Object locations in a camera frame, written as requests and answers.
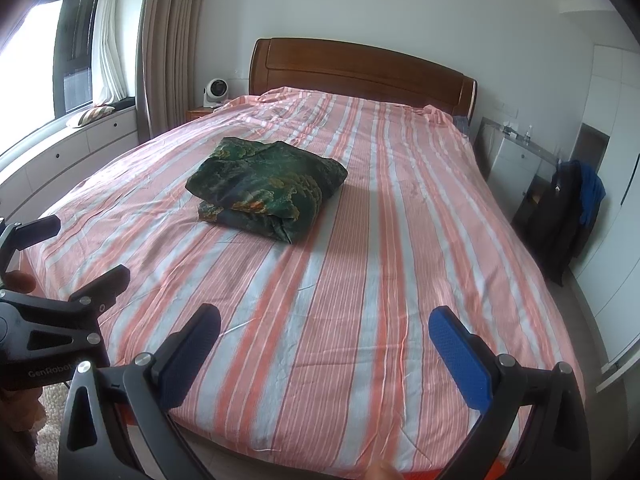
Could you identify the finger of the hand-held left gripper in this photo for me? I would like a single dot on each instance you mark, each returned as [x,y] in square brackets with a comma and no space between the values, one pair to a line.
[105,285]
[35,232]

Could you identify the white desk with drawers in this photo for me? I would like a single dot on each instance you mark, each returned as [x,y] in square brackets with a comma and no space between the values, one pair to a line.
[510,160]

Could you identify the white sheer curtain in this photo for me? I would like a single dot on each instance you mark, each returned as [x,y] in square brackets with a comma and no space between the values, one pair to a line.
[107,45]

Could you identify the wooden headboard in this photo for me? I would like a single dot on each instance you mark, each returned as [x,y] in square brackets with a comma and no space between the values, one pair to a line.
[350,70]

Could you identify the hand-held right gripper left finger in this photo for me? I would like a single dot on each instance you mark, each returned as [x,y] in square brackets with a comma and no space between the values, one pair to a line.
[192,350]

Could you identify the striped cushion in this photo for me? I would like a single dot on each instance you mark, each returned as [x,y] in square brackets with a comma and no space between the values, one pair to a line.
[92,114]

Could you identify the white window seat cabinet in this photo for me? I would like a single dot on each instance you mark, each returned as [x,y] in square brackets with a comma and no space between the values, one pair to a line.
[75,155]

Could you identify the person's left hand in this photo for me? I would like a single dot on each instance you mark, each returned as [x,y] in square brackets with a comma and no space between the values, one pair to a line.
[20,281]

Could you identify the wooden nightstand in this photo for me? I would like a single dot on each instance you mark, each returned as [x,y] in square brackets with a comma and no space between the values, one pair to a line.
[197,112]

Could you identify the dark framed window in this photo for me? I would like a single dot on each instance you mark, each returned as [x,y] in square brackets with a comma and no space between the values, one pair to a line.
[75,60]

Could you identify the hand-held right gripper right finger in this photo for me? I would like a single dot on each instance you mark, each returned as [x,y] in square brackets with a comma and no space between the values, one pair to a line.
[460,355]

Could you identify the white wardrobe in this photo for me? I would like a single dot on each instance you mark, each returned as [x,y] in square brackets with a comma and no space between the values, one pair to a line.
[615,260]

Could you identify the person's left forearm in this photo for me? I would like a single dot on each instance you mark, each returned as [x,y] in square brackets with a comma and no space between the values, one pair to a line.
[20,410]

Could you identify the beige shaggy rug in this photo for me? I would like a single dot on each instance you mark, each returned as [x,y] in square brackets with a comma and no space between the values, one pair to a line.
[50,430]

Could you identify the dark hanging jacket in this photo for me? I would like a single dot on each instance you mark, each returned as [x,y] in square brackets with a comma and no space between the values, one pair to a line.
[555,220]

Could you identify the green floral satin jacket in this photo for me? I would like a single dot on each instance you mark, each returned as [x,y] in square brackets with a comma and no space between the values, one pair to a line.
[265,180]

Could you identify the beige brown curtain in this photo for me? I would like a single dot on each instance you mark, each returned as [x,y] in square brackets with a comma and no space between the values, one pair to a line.
[170,50]

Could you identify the bed with pink striped sheet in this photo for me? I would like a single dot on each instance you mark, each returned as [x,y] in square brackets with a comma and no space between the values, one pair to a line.
[325,285]

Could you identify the blue hanging garment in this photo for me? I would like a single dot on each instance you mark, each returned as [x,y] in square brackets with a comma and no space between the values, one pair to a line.
[592,195]

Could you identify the small white desk fan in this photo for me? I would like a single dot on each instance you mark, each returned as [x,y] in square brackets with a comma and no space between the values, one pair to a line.
[215,91]

